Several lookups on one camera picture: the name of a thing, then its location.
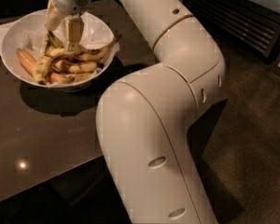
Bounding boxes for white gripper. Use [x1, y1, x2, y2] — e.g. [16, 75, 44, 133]
[45, 0, 91, 51]

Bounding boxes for spotted yellow banana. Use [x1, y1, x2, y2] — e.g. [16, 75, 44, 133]
[33, 48, 85, 84]

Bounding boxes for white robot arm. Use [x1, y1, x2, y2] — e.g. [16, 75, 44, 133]
[96, 0, 226, 224]

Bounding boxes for white ceramic bowl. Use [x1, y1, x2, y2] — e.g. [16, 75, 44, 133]
[1, 10, 119, 92]

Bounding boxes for long banana pointing right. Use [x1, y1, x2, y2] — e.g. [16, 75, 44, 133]
[74, 35, 121, 62]

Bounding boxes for spotted banana in middle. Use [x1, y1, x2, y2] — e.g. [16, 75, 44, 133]
[53, 60, 104, 74]

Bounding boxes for orange banana at left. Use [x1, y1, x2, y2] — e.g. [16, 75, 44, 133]
[17, 48, 36, 76]

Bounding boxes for banana at bowl bottom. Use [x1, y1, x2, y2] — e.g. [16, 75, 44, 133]
[49, 73, 91, 84]

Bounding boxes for black slatted appliance grille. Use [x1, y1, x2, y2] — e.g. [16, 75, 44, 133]
[183, 0, 280, 61]

